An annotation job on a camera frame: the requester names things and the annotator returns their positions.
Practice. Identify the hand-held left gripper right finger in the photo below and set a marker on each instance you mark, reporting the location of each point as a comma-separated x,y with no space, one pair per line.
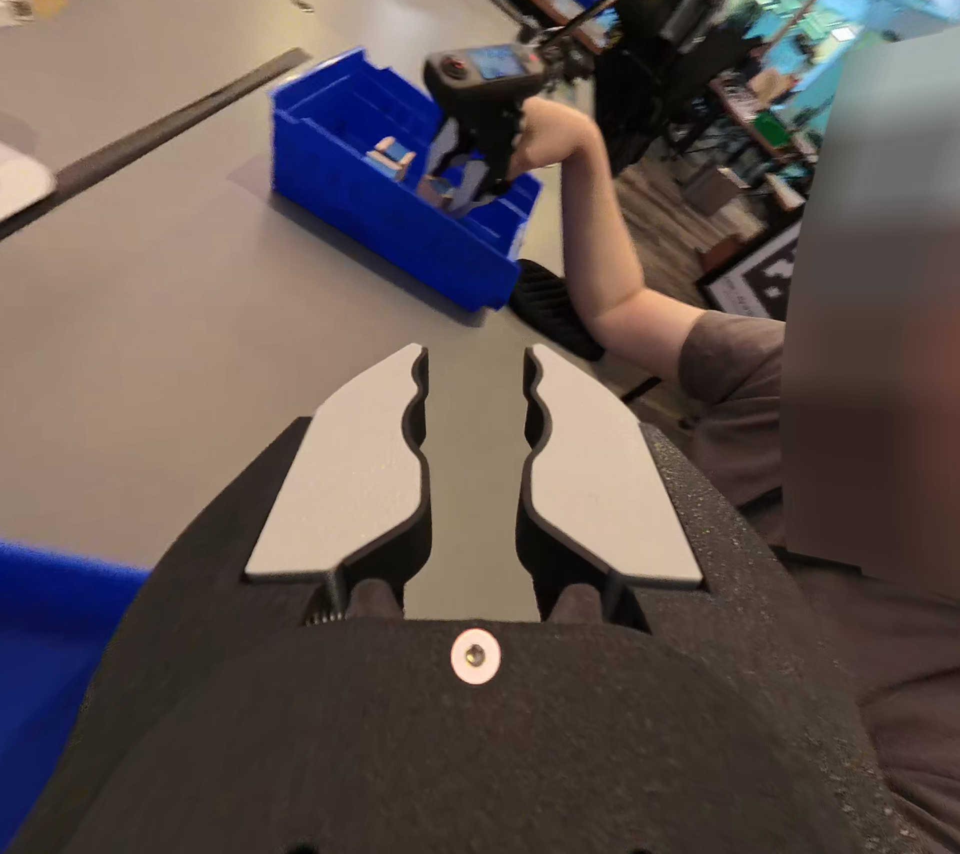
600,494

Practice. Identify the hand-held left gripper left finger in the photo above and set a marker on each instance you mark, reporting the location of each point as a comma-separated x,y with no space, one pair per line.
345,486

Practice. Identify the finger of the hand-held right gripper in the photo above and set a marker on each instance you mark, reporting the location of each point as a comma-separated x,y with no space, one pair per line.
446,149
476,186

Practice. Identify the wooden cube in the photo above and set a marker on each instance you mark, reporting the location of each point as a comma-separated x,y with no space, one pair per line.
433,190
390,160

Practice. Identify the person's right forearm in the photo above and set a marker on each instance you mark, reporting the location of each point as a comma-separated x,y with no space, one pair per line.
600,254

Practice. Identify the person's right hand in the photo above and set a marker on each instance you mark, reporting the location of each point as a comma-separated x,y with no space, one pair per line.
547,134

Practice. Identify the black pad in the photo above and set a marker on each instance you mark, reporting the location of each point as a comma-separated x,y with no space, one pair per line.
555,306

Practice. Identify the black office chair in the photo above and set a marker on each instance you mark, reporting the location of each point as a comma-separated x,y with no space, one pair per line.
652,89

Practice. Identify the framed marker sign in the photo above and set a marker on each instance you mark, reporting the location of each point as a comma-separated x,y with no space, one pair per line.
757,276

